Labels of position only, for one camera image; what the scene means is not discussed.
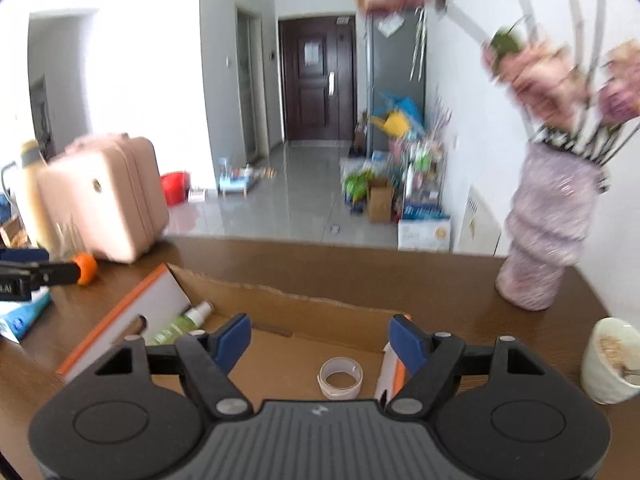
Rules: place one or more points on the dark brown door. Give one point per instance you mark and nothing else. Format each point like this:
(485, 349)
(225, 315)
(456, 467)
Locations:
(319, 80)

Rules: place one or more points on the clear drinking glass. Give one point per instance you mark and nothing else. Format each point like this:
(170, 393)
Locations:
(70, 242)

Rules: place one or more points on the small cardboard box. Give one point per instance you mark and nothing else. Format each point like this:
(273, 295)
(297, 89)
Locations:
(380, 200)

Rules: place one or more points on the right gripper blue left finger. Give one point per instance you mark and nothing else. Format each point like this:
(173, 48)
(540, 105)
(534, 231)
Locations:
(221, 349)

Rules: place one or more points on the grey refrigerator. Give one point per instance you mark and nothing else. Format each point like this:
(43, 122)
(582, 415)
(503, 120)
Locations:
(396, 62)

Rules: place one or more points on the dried pink roses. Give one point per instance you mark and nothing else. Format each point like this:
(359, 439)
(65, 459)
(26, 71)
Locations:
(582, 98)

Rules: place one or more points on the green spray bottle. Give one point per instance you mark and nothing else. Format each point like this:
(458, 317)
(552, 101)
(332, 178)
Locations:
(191, 319)

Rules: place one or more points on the pale green bowl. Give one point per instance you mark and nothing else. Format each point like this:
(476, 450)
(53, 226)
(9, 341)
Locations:
(610, 366)

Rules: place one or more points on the blue tissue pack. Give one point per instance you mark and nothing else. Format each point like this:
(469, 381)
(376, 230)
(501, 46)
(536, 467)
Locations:
(18, 317)

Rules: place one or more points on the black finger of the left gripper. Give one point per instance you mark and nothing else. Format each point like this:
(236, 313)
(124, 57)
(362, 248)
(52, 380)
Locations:
(53, 273)

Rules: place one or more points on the orange fruit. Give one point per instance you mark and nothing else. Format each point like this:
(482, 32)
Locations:
(88, 268)

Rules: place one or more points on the red cardboard box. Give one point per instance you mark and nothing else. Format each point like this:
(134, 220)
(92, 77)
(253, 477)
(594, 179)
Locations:
(281, 346)

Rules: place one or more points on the pink textured vase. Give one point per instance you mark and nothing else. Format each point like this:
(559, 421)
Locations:
(548, 224)

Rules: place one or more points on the white carton on floor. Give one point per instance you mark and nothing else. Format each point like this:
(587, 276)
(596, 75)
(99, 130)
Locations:
(431, 235)

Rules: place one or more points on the yellow thermos bottle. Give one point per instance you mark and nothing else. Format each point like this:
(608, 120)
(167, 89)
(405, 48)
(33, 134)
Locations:
(39, 227)

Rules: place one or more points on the yellow watering can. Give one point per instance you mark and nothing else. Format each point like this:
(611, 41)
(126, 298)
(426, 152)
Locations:
(395, 124)

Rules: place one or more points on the pink suitcase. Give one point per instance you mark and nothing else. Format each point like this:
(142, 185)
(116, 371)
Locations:
(107, 191)

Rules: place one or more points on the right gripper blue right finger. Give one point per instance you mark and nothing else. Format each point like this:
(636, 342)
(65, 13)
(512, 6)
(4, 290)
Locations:
(415, 348)

